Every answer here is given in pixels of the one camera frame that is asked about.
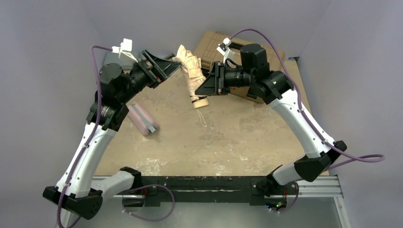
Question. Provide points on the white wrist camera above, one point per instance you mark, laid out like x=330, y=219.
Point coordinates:
x=224, y=49
x=124, y=51

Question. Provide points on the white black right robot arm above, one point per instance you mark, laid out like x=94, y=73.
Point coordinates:
x=277, y=91

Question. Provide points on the beige umbrella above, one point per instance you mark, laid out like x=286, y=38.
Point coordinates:
x=192, y=73

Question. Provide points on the aluminium frame rail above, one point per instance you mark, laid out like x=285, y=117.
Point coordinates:
x=322, y=187

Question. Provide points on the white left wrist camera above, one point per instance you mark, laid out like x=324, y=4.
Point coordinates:
x=124, y=51

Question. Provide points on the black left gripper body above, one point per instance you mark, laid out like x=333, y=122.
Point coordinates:
x=149, y=69

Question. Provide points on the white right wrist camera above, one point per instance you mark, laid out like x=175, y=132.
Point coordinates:
x=224, y=49

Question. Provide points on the dark metal clamp tool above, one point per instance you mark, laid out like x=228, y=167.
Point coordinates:
x=169, y=57

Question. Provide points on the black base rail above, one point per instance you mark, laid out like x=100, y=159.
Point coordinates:
x=253, y=190

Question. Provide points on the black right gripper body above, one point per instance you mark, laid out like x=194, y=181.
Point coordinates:
x=218, y=78

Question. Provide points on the grey flat box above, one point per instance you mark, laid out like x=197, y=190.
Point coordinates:
x=126, y=63

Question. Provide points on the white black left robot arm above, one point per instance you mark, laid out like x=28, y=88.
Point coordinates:
x=75, y=195

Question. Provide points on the pink umbrella case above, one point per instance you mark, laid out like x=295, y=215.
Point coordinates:
x=144, y=122

